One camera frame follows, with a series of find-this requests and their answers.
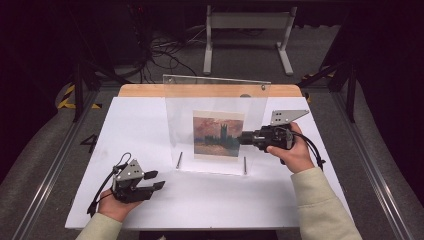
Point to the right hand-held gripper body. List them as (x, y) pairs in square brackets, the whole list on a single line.
[(273, 136)]

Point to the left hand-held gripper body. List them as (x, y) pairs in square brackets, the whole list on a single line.
[(130, 186)]

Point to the painting postcard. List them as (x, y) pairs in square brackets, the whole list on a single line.
[(215, 133)]

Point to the clear acrylic photo frame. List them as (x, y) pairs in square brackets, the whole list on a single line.
[(180, 113)]

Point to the person's left hand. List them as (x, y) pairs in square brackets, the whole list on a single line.
[(115, 208)]

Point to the person's right hand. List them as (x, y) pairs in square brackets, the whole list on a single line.
[(298, 156)]

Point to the white table mat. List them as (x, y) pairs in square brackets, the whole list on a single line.
[(200, 200)]

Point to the black metal stand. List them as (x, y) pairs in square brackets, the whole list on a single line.
[(79, 90), (350, 90)]

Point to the yellow and black floor tape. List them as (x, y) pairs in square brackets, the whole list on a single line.
[(68, 100)]

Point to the white metal stand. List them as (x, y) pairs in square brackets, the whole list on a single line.
[(248, 20)]

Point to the metal frame leg rod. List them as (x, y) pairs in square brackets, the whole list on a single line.
[(245, 165), (179, 160)]

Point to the aluminium floor rail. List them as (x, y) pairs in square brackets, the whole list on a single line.
[(373, 173), (50, 176)]

